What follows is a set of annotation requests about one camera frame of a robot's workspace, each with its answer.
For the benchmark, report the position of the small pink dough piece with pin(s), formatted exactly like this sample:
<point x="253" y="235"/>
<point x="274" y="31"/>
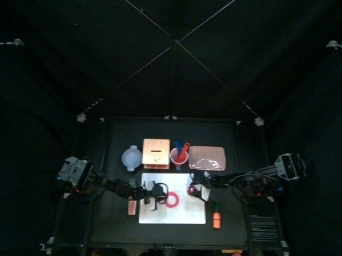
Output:
<point x="193" y="191"/>

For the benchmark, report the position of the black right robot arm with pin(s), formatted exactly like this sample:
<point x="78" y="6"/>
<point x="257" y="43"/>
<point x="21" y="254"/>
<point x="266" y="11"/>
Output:
<point x="268" y="171"/>

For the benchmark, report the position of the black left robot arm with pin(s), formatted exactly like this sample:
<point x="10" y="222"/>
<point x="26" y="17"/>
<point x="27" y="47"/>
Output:
<point x="111" y="185"/>

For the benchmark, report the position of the wooden drawer box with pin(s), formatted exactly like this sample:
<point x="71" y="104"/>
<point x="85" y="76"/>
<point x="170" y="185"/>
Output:
<point x="155" y="146"/>

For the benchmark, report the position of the pink rectangular block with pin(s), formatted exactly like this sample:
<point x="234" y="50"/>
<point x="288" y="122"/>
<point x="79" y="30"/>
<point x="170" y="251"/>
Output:
<point x="131" y="208"/>

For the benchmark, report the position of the white cutting board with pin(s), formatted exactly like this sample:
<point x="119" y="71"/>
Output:
<point x="188" y="213"/>

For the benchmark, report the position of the red cup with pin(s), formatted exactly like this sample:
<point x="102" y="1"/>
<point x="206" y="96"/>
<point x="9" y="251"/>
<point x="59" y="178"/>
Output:
<point x="180" y="160"/>

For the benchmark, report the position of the beige tray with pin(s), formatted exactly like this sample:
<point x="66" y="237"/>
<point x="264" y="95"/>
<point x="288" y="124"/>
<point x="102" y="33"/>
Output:
<point x="208" y="153"/>

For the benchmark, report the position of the orange toy carrot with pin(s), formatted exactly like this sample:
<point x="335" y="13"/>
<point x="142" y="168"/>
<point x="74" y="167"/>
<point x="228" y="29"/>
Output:
<point x="217" y="220"/>

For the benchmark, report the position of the red utensil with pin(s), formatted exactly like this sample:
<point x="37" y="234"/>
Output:
<point x="186" y="146"/>

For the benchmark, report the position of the blue utensil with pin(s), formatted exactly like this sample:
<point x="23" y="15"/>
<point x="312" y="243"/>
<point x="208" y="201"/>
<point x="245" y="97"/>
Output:
<point x="178" y="146"/>

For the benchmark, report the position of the metal frame connector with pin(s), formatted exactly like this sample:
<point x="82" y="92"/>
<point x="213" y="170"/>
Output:
<point x="81" y="117"/>
<point x="260" y="121"/>

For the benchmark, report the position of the metal frame bracket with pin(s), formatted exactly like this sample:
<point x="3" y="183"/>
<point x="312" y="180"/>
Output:
<point x="333" y="44"/>
<point x="17" y="42"/>

